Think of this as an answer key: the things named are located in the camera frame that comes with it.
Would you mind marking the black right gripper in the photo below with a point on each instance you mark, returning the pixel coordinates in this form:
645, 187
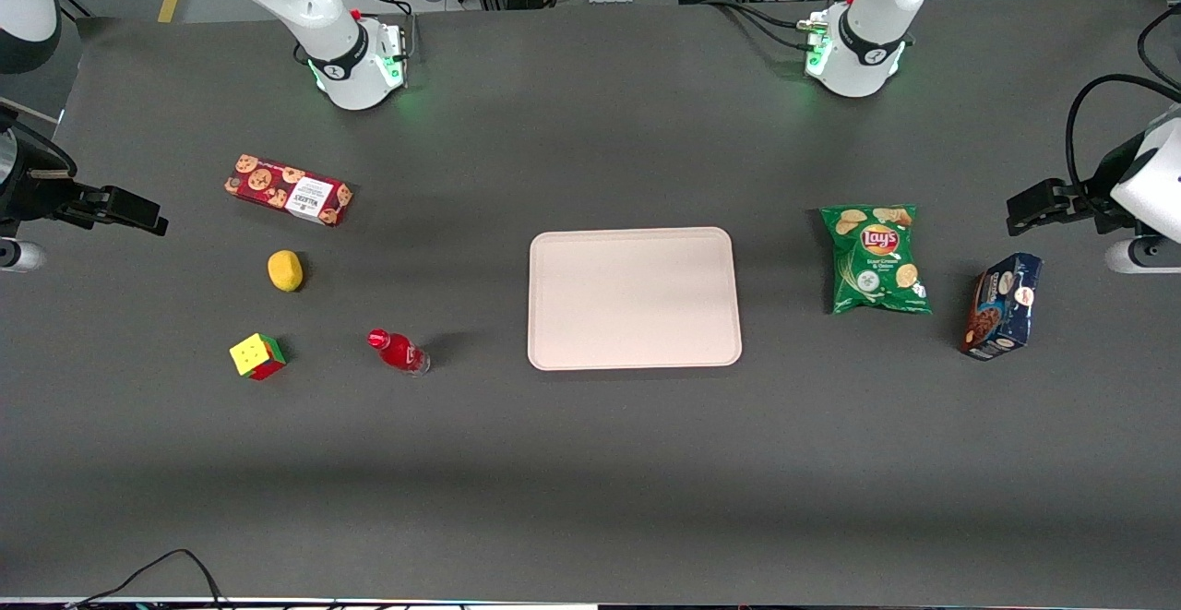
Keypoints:
37, 195

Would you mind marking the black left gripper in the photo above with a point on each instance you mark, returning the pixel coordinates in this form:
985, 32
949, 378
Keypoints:
1097, 191

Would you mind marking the red coke bottle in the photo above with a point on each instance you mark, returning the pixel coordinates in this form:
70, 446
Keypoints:
399, 354

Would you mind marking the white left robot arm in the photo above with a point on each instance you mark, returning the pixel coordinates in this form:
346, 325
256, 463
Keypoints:
867, 47

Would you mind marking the beige plastic tray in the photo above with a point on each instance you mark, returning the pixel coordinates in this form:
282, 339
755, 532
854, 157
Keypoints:
635, 299

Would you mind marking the dark blue cookie box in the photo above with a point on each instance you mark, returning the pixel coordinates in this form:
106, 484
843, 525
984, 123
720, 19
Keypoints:
1001, 305

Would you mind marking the red cookie box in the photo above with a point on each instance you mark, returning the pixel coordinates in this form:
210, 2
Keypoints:
288, 189

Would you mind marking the yellow lemon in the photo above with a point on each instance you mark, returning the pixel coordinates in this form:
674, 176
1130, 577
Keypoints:
285, 270

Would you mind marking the green lays chips bag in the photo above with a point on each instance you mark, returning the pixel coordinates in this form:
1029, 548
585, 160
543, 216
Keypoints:
876, 259

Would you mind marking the colourful rubiks cube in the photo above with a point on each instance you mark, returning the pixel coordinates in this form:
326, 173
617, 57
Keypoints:
256, 356

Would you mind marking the dark grey table mat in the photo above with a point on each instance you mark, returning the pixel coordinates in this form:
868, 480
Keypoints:
590, 472

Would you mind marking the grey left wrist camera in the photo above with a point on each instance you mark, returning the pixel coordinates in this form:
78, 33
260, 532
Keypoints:
1139, 257

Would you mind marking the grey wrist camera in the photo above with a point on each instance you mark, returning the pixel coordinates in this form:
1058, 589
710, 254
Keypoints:
20, 257
1139, 257

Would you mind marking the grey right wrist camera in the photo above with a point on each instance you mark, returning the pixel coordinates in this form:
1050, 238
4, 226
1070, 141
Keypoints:
20, 257

